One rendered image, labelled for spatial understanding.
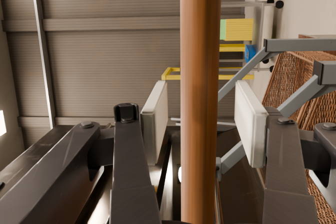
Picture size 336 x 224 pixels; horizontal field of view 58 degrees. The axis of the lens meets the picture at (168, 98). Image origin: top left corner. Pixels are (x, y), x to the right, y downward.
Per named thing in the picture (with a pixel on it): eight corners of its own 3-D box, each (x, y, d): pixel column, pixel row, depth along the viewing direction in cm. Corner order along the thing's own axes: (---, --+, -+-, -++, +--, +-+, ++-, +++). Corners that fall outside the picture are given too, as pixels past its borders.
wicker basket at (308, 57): (345, 179, 125) (276, 177, 127) (300, 128, 179) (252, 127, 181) (363, 62, 111) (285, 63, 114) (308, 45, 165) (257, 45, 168)
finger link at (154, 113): (156, 166, 16) (142, 166, 16) (168, 119, 23) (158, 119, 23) (154, 112, 15) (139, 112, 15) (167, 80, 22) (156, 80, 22)
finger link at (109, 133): (136, 170, 14) (74, 168, 14) (151, 128, 19) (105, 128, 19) (134, 140, 14) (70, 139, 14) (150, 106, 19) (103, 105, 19)
